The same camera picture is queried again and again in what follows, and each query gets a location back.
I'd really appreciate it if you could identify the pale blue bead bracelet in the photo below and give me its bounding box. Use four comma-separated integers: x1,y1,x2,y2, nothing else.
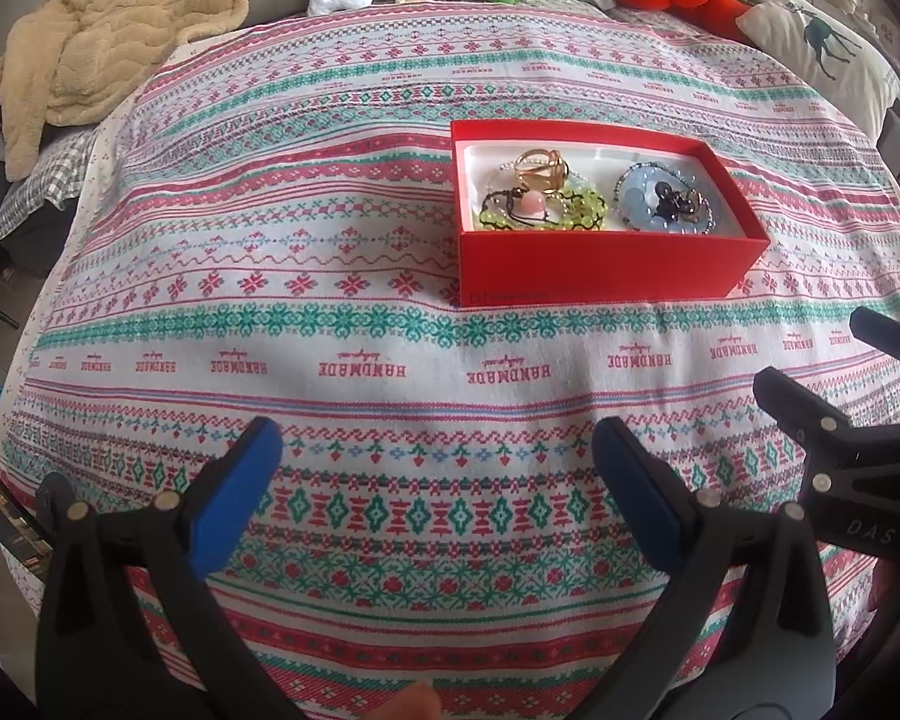
615,165,721,231

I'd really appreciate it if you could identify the green and black bead bracelet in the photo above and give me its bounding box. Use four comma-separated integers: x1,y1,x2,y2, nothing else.
476,178,610,235

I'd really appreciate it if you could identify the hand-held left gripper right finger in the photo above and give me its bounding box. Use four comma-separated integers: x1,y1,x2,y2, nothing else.
592,416,835,720

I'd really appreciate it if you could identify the beige quilted blanket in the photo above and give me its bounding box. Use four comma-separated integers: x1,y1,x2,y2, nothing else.
0,0,260,182

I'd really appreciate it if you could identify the white deer print pillow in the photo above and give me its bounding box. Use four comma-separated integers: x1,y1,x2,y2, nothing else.
735,0,900,140

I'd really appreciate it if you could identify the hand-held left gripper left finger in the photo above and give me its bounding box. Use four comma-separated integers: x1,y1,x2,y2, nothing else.
36,416,301,720

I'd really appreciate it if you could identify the thin dark bead bracelet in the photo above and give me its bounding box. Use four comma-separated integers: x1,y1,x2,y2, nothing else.
617,160,722,235

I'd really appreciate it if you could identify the large gold ring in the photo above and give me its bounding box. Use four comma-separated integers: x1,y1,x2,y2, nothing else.
514,148,554,182

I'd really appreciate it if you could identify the red jewelry box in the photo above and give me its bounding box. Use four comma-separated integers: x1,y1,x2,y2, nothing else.
450,119,770,308

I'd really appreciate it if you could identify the grey checked sheet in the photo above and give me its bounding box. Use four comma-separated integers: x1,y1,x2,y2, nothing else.
0,127,100,242

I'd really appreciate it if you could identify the person's left hand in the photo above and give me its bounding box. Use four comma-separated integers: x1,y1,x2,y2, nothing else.
390,682,442,720

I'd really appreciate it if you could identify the clear bead bracelet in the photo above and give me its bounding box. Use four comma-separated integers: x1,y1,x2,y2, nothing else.
486,157,580,226

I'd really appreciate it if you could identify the dark charm jewelry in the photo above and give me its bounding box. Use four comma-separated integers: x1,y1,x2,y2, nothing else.
651,180,704,224

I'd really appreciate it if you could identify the red green patterned blanket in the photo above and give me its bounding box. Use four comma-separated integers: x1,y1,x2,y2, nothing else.
0,0,900,720

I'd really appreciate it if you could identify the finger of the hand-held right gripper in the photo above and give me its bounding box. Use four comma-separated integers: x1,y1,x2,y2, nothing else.
850,306,900,374
754,366,871,467

